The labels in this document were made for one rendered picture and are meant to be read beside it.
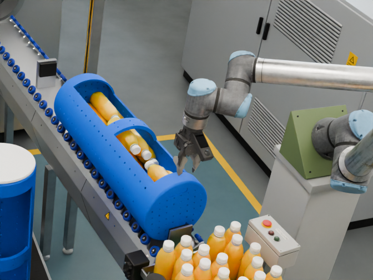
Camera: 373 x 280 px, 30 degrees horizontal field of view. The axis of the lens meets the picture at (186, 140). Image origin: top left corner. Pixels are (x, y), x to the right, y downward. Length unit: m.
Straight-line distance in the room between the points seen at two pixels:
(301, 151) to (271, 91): 1.75
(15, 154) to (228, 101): 1.02
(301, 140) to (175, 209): 0.70
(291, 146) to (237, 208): 1.57
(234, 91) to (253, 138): 2.61
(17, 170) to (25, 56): 1.22
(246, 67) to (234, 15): 2.71
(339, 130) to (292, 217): 0.49
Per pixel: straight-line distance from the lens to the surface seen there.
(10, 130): 4.63
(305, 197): 3.09
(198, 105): 2.40
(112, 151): 2.81
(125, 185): 2.71
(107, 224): 2.95
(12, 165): 2.93
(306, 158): 3.05
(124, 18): 6.96
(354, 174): 2.81
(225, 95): 2.40
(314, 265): 3.42
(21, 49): 4.07
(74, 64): 5.97
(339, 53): 4.15
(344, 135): 2.92
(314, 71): 2.41
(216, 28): 5.39
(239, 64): 2.45
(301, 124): 3.07
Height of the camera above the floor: 2.75
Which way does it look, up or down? 32 degrees down
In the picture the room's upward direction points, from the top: 11 degrees clockwise
